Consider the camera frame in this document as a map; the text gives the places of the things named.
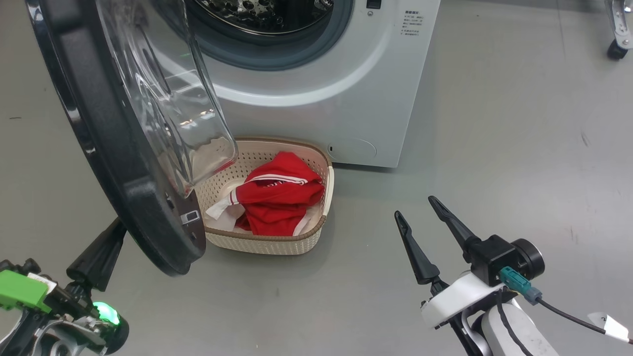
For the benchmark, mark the cream perforated laundry basket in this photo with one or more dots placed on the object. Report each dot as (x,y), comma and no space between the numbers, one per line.
(257,244)

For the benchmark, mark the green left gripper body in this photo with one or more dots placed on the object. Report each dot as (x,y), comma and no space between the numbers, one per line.
(20,291)

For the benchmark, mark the white front-load washing machine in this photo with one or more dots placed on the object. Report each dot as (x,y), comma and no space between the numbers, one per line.
(346,109)

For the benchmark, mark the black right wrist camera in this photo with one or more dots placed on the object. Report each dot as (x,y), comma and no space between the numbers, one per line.
(499,257)

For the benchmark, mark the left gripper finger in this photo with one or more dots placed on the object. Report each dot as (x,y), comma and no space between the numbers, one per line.
(96,264)

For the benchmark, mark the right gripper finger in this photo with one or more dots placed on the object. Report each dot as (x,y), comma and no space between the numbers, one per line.
(420,259)
(457,230)

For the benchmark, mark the red and white garment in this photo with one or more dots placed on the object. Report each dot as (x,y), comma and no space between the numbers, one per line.
(277,198)

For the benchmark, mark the black round glass washer door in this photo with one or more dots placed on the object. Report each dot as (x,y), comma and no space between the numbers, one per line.
(133,207)

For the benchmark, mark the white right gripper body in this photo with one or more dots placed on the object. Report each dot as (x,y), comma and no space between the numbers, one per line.
(455,296)

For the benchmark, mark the metal partition leg bracket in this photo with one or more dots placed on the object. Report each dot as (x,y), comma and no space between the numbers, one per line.
(620,24)

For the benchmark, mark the black caster wheel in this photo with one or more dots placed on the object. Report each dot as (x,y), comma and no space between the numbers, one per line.
(615,51)

